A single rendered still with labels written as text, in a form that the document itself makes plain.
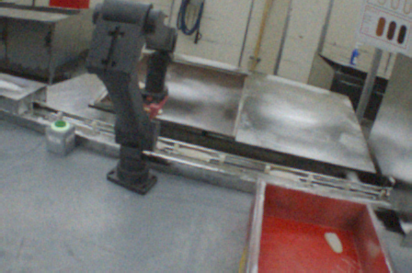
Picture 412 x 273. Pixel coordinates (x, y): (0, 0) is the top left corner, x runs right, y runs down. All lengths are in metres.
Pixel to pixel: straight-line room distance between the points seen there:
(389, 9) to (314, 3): 2.66
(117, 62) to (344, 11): 4.37
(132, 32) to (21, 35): 3.47
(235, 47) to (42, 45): 2.61
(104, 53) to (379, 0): 1.46
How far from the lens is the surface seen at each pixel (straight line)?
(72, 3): 4.45
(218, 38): 4.63
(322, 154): 1.13
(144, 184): 0.85
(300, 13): 4.30
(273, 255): 0.75
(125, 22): 0.50
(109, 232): 0.72
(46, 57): 3.71
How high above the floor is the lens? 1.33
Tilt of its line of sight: 22 degrees down
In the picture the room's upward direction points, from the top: 12 degrees clockwise
